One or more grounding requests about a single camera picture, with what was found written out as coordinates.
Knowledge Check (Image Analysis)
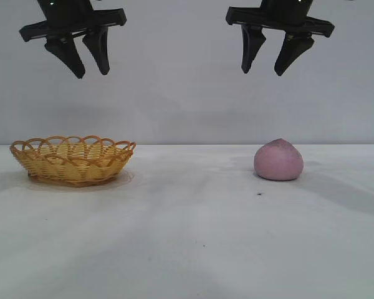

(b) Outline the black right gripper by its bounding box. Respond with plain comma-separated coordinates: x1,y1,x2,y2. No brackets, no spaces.
225,0,336,77

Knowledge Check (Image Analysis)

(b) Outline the woven yellow wicker basket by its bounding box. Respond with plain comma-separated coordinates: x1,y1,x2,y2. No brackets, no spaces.
9,135,137,188

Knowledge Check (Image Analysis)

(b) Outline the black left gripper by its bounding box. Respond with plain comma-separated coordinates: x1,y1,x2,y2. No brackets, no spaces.
19,0,128,80

